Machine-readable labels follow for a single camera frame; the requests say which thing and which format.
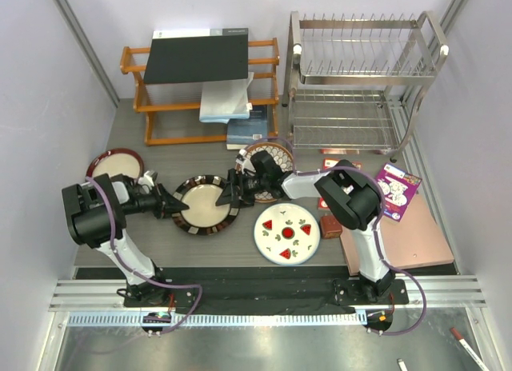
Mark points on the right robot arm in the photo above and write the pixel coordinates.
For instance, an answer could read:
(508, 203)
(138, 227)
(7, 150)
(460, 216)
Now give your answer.
(354, 198)

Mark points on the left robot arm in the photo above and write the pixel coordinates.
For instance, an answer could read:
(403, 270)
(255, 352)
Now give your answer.
(96, 212)

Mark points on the black rimmed beige plate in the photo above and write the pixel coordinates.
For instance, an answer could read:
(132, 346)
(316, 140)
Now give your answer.
(204, 217)

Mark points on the black folder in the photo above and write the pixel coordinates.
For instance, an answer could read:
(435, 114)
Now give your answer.
(197, 55)

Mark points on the purple treehouse book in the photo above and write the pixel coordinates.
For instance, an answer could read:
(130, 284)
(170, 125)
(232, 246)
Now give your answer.
(399, 188)

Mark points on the red power adapter cube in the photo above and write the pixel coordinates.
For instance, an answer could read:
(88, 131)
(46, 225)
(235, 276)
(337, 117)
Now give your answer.
(330, 227)

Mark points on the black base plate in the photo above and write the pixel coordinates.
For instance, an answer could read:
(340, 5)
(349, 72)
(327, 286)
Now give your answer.
(283, 290)

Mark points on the red rimmed cream plate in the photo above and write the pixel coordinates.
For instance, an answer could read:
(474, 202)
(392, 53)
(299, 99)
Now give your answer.
(117, 161)

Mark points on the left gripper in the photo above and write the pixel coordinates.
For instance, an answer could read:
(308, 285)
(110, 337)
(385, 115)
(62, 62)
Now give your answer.
(166, 203)

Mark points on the light blue white book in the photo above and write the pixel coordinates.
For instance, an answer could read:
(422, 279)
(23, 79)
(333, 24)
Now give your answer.
(223, 101)

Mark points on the orange wooden shelf rack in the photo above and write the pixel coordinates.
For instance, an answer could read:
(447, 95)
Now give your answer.
(152, 100)

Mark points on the brown floral pattern plate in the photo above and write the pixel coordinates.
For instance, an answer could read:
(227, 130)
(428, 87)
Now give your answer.
(280, 154)

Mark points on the dark blue book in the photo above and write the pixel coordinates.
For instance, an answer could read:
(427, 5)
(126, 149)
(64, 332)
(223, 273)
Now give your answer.
(243, 132)

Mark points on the aluminium frame post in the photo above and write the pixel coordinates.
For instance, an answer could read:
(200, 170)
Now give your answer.
(451, 14)
(87, 49)

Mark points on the pink board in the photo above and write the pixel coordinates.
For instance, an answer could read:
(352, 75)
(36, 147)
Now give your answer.
(416, 241)

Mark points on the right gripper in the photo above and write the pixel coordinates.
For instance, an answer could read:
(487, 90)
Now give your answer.
(235, 178)

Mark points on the aluminium front rail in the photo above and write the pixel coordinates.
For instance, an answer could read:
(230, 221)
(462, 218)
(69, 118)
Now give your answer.
(433, 291)

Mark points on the left aluminium frame post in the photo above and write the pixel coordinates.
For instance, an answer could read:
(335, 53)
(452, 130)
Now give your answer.
(87, 49)

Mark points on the red white marker pen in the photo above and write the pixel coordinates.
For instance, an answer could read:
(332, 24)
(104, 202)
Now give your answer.
(462, 341)

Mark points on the white watermelon plate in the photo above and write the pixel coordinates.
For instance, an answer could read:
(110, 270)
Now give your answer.
(287, 234)

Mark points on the right aluminium frame post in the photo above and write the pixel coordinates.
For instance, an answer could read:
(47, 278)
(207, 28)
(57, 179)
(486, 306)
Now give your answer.
(451, 14)

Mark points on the red treehouse book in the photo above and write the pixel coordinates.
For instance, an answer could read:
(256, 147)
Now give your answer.
(330, 162)

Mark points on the steel dish rack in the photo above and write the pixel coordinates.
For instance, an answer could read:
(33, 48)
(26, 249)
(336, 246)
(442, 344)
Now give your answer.
(355, 84)

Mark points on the white slotted cable duct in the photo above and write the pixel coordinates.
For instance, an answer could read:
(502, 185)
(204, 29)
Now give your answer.
(146, 319)

